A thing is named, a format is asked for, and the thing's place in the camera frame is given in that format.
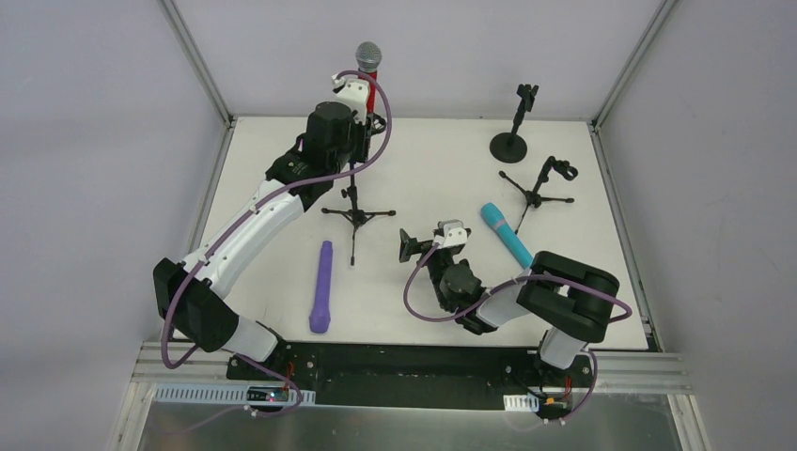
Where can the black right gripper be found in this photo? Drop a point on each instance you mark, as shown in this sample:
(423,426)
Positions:
(427,248)

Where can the black round-base mic stand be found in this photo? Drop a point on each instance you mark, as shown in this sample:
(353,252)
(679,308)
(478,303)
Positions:
(510,147)

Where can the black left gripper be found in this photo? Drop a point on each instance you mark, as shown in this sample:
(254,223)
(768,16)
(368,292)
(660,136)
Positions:
(374,121)

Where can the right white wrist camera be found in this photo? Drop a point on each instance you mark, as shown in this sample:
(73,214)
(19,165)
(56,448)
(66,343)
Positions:
(450,233)

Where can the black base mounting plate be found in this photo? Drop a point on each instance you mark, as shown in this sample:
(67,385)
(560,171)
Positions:
(420,377)

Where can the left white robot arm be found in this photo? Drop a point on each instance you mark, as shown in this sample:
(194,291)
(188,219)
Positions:
(190,294)

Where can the purple toy microphone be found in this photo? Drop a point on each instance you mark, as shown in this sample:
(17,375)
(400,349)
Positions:
(320,315)

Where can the teal toy microphone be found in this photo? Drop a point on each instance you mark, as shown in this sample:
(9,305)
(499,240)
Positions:
(495,220)

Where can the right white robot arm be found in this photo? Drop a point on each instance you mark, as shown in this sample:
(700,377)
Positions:
(578,301)

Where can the black tripod shock-mount stand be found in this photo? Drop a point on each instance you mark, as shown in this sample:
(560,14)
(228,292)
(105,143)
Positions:
(356,216)

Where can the black tripod clip stand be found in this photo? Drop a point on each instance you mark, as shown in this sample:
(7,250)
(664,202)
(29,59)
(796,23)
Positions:
(533,198)

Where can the red glitter microphone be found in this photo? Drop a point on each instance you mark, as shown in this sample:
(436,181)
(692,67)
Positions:
(368,56)

